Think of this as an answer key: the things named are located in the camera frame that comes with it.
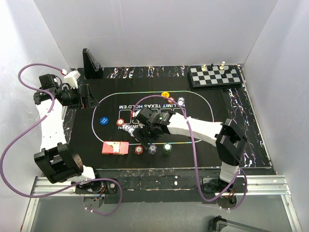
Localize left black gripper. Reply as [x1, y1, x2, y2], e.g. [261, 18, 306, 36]
[62, 84, 99, 110]

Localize blue poker chip stack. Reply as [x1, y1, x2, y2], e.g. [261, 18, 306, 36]
[148, 144, 157, 155]

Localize spread blue white chips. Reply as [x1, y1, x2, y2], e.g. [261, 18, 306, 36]
[121, 124, 135, 137]

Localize blue small blind button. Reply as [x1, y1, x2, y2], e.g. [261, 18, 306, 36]
[99, 117, 109, 125]

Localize red poker chip stack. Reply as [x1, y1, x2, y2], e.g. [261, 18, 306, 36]
[135, 145, 143, 155]

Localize yellow big blind button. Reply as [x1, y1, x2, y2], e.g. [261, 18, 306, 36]
[161, 91, 170, 98]

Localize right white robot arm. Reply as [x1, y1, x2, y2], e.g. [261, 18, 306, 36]
[132, 107, 248, 193]

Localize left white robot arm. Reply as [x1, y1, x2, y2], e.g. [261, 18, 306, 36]
[33, 71, 103, 193]

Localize green poker chip stack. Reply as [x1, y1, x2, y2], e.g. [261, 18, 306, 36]
[162, 143, 172, 156]

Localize black card shoe holder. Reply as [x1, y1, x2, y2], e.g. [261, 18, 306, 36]
[83, 48, 103, 79]

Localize black poker table mat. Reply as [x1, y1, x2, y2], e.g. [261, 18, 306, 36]
[64, 66, 271, 169]

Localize red playing card deck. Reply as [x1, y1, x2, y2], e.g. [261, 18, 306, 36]
[101, 141, 129, 155]

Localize black white chess board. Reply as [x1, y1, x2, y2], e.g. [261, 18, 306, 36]
[188, 65, 243, 90]

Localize white chess piece tall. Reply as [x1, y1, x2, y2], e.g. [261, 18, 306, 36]
[219, 61, 225, 70]

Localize black device bottom corner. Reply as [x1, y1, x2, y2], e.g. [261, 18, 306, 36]
[208, 216, 267, 232]

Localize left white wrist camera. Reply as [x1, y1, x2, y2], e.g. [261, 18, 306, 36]
[64, 70, 81, 88]

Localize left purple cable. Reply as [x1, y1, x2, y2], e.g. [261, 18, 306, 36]
[0, 63, 123, 216]

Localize aluminium rail frame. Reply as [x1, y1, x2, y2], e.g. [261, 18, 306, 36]
[20, 69, 302, 232]

